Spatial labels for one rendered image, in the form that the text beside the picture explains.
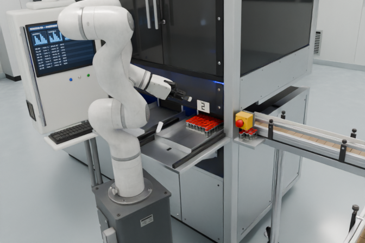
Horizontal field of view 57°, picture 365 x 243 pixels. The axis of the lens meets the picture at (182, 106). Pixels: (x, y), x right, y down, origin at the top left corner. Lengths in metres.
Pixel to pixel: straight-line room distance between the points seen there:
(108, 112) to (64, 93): 1.01
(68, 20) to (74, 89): 1.23
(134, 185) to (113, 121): 0.30
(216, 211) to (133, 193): 0.85
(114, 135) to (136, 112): 0.15
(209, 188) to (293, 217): 0.84
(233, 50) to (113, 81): 0.69
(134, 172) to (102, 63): 0.49
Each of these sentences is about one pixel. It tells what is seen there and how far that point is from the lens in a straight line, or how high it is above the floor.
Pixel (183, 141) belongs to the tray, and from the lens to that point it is 1.79.
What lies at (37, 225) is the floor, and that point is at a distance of 2.87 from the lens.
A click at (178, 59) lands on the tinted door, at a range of 1.89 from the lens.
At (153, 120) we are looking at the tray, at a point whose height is 0.88.
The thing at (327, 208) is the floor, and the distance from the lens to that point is 2.86.
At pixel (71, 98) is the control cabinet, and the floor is 0.99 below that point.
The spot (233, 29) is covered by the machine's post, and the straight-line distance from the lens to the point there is 1.62.
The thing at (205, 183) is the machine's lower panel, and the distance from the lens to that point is 2.10.
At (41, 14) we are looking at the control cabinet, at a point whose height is 1.52.
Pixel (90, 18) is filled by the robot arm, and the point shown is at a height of 1.61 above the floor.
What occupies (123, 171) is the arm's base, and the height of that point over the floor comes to 1.00.
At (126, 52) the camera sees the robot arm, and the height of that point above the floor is 1.44.
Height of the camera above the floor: 1.74
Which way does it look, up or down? 23 degrees down
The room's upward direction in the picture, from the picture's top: 3 degrees counter-clockwise
